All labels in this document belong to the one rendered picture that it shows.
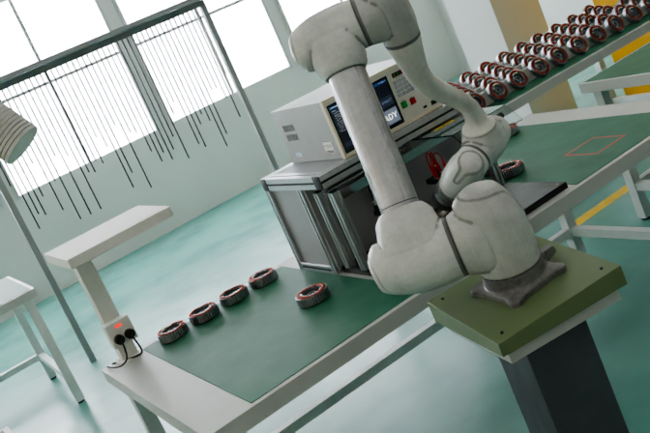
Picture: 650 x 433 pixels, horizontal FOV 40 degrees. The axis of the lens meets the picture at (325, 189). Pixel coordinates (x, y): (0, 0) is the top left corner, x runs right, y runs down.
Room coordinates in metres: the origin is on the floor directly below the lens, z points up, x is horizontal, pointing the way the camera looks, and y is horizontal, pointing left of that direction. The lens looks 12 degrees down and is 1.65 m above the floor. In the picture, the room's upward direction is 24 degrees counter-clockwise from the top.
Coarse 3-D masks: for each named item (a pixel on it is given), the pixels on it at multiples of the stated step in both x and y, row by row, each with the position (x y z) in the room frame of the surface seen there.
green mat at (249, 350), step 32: (288, 288) 2.96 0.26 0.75; (352, 288) 2.68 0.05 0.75; (224, 320) 2.92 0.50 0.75; (256, 320) 2.78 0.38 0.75; (288, 320) 2.65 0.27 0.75; (320, 320) 2.53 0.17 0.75; (352, 320) 2.42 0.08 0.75; (160, 352) 2.89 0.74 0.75; (192, 352) 2.74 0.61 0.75; (224, 352) 2.62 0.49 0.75; (256, 352) 2.50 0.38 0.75; (288, 352) 2.39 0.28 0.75; (320, 352) 2.29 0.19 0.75; (224, 384) 2.36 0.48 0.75; (256, 384) 2.27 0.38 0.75
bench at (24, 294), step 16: (0, 288) 5.45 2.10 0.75; (16, 288) 5.21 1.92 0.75; (32, 288) 5.01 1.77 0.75; (0, 304) 4.93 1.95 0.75; (16, 304) 4.94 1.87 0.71; (32, 304) 5.01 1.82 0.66; (32, 336) 5.70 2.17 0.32; (48, 336) 5.01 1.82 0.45; (16, 368) 5.63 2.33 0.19; (48, 368) 5.70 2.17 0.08; (64, 368) 5.00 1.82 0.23; (80, 400) 5.00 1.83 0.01
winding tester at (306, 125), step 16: (384, 64) 3.11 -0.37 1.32; (400, 80) 2.97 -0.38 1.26; (304, 96) 3.22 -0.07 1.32; (320, 96) 3.00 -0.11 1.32; (400, 96) 2.95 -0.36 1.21; (416, 96) 2.98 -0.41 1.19; (272, 112) 3.16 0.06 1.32; (288, 112) 3.05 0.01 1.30; (304, 112) 2.96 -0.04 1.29; (320, 112) 2.86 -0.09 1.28; (400, 112) 2.94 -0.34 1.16; (416, 112) 2.97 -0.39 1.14; (288, 128) 3.10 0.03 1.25; (304, 128) 3.00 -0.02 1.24; (320, 128) 2.90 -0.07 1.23; (336, 128) 2.83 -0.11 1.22; (400, 128) 2.93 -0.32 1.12; (288, 144) 3.15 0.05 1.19; (304, 144) 3.04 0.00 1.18; (320, 144) 2.94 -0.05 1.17; (336, 144) 2.85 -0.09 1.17; (304, 160) 3.09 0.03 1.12
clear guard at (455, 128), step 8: (504, 104) 2.84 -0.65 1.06; (488, 112) 2.83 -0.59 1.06; (496, 112) 2.82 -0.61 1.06; (504, 112) 2.82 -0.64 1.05; (512, 112) 2.82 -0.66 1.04; (448, 120) 2.99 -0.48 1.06; (456, 120) 2.93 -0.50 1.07; (464, 120) 2.87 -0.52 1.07; (512, 120) 2.79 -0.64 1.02; (520, 120) 2.79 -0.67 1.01; (432, 128) 2.97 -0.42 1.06; (448, 128) 2.87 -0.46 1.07; (456, 128) 2.81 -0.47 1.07; (424, 136) 2.90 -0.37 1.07; (432, 136) 2.84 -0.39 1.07; (440, 136) 2.80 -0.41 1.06; (448, 136) 2.76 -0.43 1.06; (456, 136) 2.73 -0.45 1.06
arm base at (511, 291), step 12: (552, 252) 2.09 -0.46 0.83; (540, 264) 2.00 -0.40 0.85; (552, 264) 2.02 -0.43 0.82; (564, 264) 2.01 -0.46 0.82; (516, 276) 1.97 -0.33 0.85; (528, 276) 1.97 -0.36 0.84; (540, 276) 1.98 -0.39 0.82; (552, 276) 1.99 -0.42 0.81; (480, 288) 2.07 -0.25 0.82; (492, 288) 2.01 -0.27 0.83; (504, 288) 1.99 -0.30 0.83; (516, 288) 1.97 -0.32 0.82; (528, 288) 1.97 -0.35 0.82; (540, 288) 1.97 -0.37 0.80; (492, 300) 2.02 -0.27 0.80; (504, 300) 1.97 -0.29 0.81; (516, 300) 1.94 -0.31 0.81
